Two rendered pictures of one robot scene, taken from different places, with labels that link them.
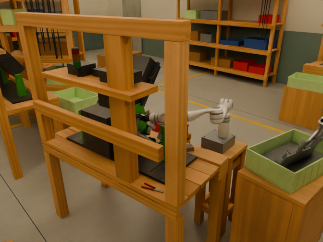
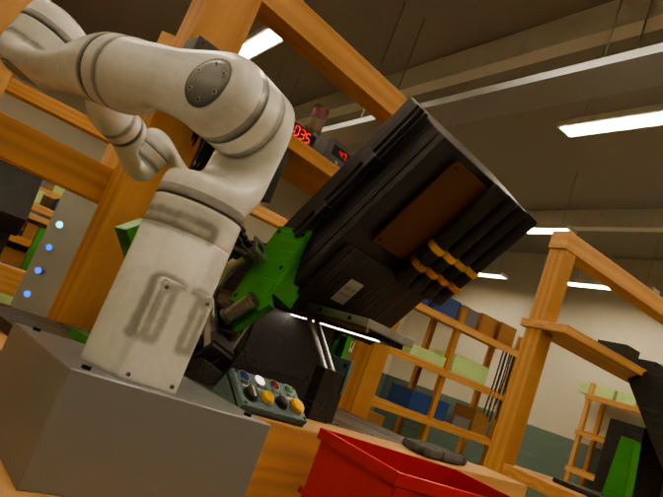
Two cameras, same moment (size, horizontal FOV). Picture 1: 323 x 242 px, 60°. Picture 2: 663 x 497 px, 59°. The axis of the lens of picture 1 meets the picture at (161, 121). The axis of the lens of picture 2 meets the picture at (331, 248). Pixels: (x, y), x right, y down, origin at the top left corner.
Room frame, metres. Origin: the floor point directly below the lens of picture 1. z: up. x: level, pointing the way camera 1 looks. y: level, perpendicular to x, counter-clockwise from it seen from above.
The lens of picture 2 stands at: (2.40, -1.07, 1.02)
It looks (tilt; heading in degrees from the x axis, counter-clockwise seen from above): 10 degrees up; 101
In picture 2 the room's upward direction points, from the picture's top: 21 degrees clockwise
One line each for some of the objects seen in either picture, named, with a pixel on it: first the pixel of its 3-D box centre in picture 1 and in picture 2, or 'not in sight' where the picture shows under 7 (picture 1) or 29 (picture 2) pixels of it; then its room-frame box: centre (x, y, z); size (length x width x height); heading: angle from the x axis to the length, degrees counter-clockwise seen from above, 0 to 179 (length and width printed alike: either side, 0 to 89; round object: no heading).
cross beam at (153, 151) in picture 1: (87, 125); (217, 241); (1.77, 0.51, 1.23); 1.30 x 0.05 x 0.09; 52
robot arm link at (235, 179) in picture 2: (224, 108); (228, 148); (2.15, -0.52, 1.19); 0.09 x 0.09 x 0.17; 68
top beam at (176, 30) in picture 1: (83, 23); (314, 39); (1.83, 0.47, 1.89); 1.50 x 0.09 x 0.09; 52
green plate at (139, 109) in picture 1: (137, 115); (280, 271); (2.07, 0.19, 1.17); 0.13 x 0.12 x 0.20; 52
